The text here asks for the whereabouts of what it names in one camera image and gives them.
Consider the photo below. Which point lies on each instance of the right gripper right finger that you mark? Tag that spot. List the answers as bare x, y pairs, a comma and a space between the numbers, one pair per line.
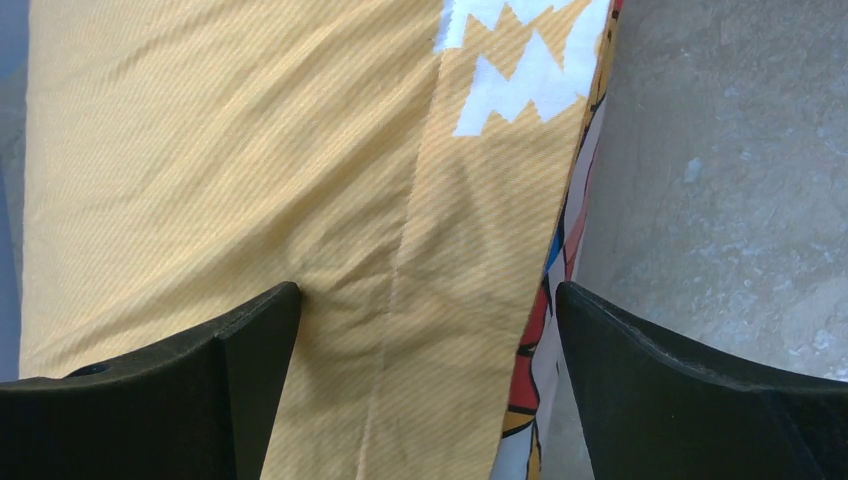
655, 404

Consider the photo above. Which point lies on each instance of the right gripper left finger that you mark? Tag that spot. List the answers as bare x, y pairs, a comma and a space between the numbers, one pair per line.
200, 404

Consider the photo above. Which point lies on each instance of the orange cartoon pillowcase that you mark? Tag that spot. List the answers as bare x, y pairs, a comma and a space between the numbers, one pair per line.
418, 168

